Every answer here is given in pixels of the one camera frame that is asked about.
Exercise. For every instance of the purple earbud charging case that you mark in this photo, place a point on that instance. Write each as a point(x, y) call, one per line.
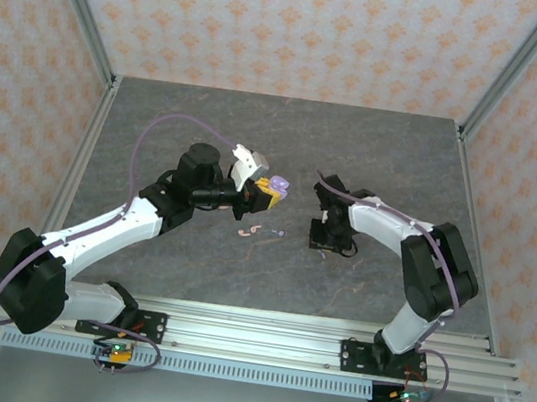
point(279, 186)

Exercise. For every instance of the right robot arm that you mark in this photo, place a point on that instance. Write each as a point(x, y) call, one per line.
point(381, 223)

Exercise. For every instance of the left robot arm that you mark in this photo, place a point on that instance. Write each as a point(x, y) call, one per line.
point(102, 229)

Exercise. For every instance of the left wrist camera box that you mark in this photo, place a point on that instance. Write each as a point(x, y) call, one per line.
point(248, 165)

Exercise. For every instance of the aluminium table side rail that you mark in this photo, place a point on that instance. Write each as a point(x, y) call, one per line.
point(470, 201)
point(86, 143)

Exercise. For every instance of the aluminium mounting rail beam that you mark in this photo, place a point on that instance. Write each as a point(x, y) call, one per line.
point(253, 335)

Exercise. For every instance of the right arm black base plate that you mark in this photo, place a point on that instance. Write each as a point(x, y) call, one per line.
point(351, 357)

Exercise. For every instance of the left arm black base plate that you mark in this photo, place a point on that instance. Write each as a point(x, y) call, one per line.
point(156, 323)

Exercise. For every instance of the aluminium frame post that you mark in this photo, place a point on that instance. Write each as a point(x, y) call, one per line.
point(516, 66)
point(78, 1)

